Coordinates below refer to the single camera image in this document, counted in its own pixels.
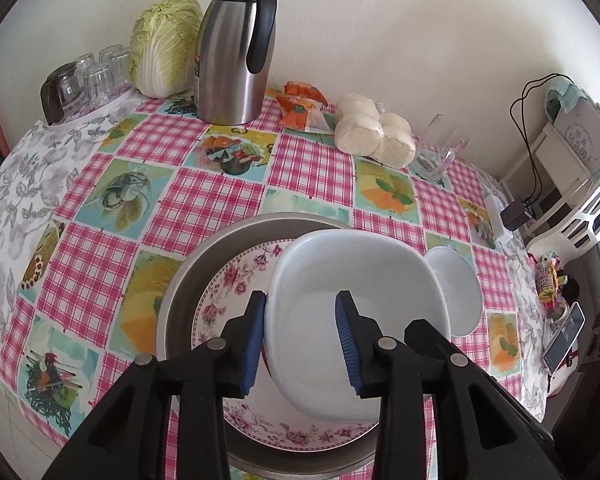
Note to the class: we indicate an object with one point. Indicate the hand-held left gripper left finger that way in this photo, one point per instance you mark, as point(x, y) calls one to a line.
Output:
point(252, 345)

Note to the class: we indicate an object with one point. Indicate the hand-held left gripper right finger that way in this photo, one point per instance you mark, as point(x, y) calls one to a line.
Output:
point(347, 345)

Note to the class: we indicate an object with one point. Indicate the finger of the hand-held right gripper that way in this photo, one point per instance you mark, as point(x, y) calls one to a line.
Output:
point(422, 337)

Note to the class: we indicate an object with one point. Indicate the pale blue white bowl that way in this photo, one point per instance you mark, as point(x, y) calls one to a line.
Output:
point(455, 290)

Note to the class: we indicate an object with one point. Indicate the floral rimmed white plate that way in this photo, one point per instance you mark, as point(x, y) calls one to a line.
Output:
point(230, 280)

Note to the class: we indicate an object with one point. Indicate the white bowl red pattern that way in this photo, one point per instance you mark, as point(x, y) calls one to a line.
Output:
point(330, 270)

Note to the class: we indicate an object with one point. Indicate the large stainless steel basin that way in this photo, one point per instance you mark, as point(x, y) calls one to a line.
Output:
point(190, 280)

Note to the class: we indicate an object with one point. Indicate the yellow pink snack packet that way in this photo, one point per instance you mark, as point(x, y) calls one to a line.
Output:
point(547, 280)

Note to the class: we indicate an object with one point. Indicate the small white box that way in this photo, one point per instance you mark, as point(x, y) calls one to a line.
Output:
point(495, 215)

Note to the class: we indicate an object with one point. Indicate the smartphone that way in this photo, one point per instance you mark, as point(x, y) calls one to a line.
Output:
point(565, 337)

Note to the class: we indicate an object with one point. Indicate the pink checkered tablecloth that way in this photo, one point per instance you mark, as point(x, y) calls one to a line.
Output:
point(195, 210)

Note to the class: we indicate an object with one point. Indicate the black power adapter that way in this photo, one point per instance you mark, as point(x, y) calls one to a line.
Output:
point(516, 215)

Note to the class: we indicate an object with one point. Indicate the clear glass mug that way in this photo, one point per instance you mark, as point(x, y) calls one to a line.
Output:
point(435, 165)

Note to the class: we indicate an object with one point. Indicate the white lattice cabinet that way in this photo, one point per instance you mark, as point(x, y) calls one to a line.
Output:
point(580, 210)

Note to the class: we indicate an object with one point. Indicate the tall clear glass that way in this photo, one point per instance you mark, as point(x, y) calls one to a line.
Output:
point(437, 132)

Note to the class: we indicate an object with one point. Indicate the bag of steamed buns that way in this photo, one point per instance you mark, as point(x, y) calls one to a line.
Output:
point(375, 132)

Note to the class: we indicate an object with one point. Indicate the white printed box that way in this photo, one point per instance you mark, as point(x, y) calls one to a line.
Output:
point(587, 132)

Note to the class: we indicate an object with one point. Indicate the stainless steel thermos jug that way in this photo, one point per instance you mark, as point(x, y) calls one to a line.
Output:
point(225, 70)

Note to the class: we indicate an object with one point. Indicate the teal cloth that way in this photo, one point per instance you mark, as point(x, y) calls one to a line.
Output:
point(562, 95)

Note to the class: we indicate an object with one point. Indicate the clear drinking glass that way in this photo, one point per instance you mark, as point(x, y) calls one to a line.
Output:
point(101, 85)
point(70, 89)
point(86, 65)
point(115, 62)

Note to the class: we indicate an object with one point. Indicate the napa cabbage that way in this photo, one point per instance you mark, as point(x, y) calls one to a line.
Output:
point(165, 45)

